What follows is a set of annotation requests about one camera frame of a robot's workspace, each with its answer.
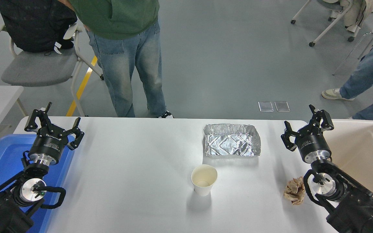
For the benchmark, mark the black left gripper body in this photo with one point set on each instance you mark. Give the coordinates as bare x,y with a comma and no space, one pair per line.
49,144

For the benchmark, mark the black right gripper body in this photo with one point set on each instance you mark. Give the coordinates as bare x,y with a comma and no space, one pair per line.
312,142

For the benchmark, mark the tan paper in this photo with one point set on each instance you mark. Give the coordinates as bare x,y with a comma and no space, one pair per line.
293,192

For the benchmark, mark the silver foil tray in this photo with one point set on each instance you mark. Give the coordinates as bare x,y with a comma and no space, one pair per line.
231,142

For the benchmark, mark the white paper cup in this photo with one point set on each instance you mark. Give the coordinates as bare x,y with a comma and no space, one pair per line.
203,189

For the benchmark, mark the blue plastic tray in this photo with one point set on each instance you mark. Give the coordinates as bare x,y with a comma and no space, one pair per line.
2,155

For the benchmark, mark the large pale plastic bin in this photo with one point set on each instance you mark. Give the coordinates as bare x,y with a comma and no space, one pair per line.
361,152

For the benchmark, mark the grey seat white chair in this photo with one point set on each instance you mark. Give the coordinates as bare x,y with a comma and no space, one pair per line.
37,68

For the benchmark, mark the person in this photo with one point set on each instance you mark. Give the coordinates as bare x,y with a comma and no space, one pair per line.
125,64
367,71

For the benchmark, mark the white rolling chair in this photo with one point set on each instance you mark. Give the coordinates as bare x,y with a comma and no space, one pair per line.
327,29

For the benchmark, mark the black bag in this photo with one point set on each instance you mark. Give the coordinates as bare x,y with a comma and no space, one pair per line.
34,26

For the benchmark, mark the beige jacket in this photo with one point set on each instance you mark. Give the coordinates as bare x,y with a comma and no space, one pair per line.
356,13

